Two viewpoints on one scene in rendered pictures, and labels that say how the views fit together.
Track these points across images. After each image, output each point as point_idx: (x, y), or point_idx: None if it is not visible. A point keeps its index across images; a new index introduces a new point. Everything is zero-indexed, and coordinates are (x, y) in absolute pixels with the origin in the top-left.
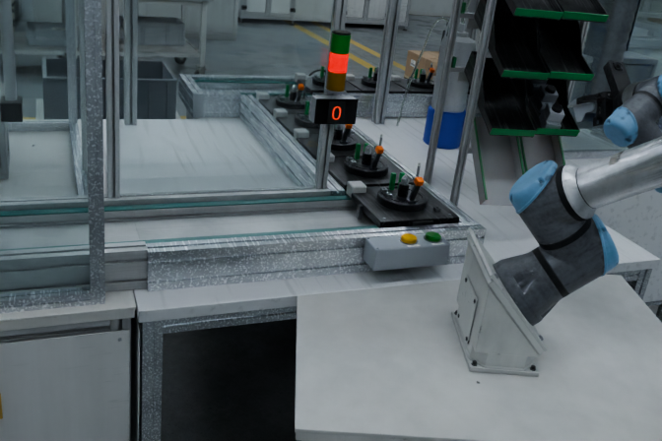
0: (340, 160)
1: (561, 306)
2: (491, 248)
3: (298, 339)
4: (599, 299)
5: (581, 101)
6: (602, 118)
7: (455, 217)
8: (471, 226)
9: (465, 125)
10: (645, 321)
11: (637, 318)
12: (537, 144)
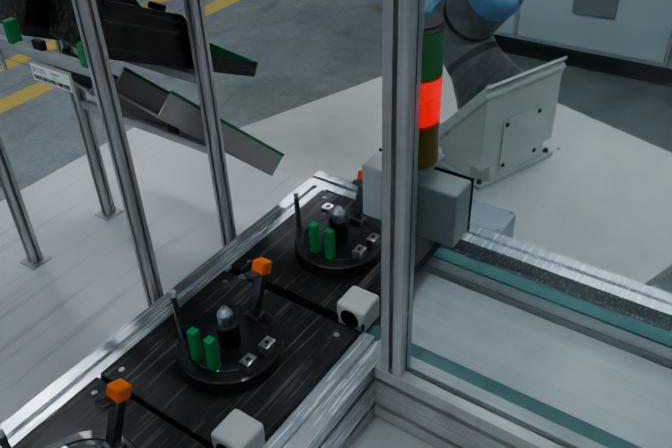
0: (219, 412)
1: (356, 146)
2: None
3: None
4: (307, 133)
5: None
6: None
7: (326, 191)
8: (330, 180)
9: (212, 109)
10: (319, 108)
11: (319, 112)
12: None
